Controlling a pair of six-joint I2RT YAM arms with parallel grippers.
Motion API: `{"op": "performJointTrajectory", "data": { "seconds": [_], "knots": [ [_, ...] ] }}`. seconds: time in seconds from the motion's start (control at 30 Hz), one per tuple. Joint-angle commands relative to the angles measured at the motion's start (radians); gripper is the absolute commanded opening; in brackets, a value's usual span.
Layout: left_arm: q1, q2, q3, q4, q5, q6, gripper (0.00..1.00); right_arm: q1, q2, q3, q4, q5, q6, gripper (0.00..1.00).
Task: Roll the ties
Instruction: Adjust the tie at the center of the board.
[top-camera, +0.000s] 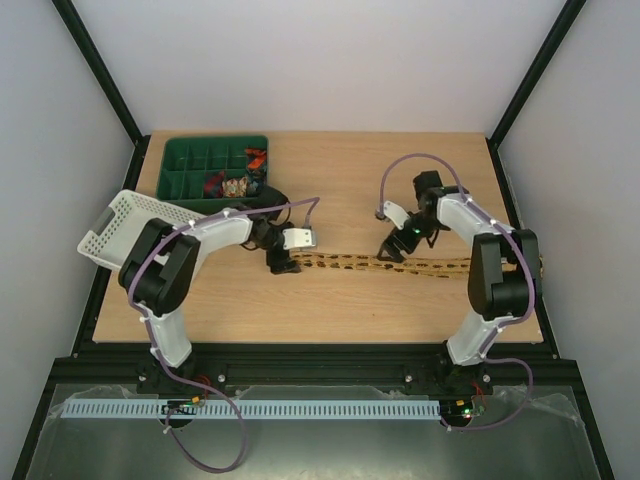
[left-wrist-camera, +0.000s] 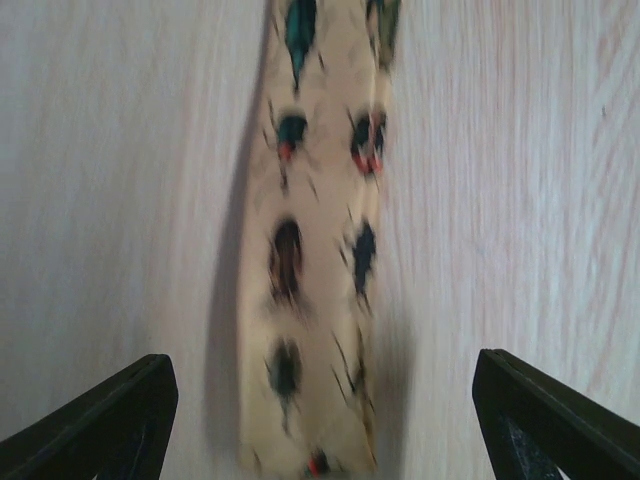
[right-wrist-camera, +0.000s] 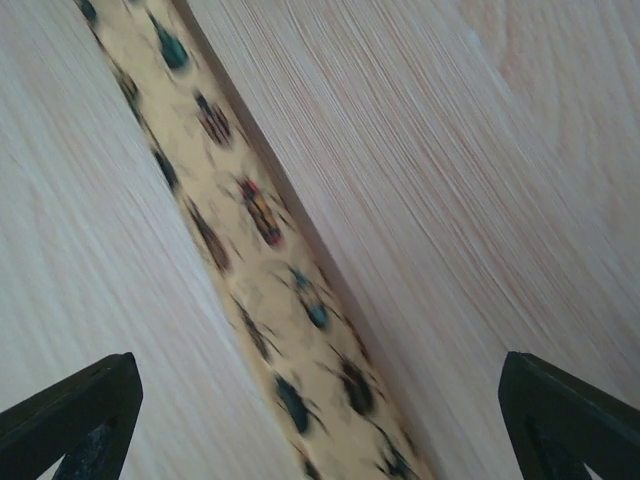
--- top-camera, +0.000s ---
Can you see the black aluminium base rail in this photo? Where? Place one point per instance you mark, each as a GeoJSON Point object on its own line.
{"type": "Point", "coordinates": [414, 369]}

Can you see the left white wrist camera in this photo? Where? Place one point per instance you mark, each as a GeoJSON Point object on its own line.
{"type": "Point", "coordinates": [299, 239]}

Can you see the light blue cable duct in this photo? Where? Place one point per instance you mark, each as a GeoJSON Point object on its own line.
{"type": "Point", "coordinates": [422, 410]}

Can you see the colourful patterned rolled tie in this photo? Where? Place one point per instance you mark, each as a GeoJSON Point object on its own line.
{"type": "Point", "coordinates": [235, 187]}

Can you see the blue patterned rolled tie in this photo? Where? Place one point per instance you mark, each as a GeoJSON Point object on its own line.
{"type": "Point", "coordinates": [256, 182]}

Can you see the dark red rolled tie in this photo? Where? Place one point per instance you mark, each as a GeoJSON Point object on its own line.
{"type": "Point", "coordinates": [213, 185]}

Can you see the white perforated plastic basket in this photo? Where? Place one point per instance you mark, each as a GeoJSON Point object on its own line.
{"type": "Point", "coordinates": [112, 237]}

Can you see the yellow leopard print tie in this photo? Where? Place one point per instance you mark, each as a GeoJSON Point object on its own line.
{"type": "Point", "coordinates": [452, 268]}

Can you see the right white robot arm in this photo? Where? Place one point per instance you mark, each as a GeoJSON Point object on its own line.
{"type": "Point", "coordinates": [504, 268]}

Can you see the green compartment tray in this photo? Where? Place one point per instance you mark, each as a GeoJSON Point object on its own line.
{"type": "Point", "coordinates": [187, 161]}

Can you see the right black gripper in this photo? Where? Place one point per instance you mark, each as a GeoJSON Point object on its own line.
{"type": "Point", "coordinates": [397, 240]}

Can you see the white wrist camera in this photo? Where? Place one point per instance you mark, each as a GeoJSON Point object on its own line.
{"type": "Point", "coordinates": [392, 212]}
{"type": "Point", "coordinates": [299, 239]}

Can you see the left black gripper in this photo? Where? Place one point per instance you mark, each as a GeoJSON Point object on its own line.
{"type": "Point", "coordinates": [283, 263]}

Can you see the red orange rolled tie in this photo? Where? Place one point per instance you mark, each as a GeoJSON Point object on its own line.
{"type": "Point", "coordinates": [256, 158]}

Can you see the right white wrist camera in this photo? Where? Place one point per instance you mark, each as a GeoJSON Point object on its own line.
{"type": "Point", "coordinates": [392, 212]}

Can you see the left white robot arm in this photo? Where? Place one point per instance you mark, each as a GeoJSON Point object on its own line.
{"type": "Point", "coordinates": [159, 269]}

